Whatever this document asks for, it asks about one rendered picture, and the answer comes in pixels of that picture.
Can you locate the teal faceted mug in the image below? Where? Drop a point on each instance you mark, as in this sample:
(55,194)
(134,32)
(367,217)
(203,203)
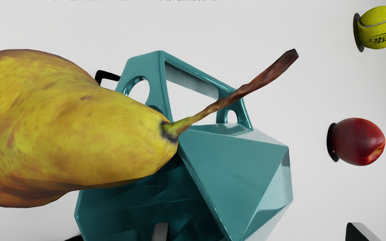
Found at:
(233,174)

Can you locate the red nectarine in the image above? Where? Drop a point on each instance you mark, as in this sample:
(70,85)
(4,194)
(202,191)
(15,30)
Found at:
(357,142)

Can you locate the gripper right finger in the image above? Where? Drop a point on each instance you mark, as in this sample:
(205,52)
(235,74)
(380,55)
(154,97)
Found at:
(357,233)

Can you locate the yellow tennis ball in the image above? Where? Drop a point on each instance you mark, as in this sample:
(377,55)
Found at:
(379,26)

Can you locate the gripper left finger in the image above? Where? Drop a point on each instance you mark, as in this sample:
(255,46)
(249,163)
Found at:
(161,233)

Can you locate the yellow pear with brown stem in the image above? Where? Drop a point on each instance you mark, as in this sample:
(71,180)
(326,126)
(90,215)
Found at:
(55,134)

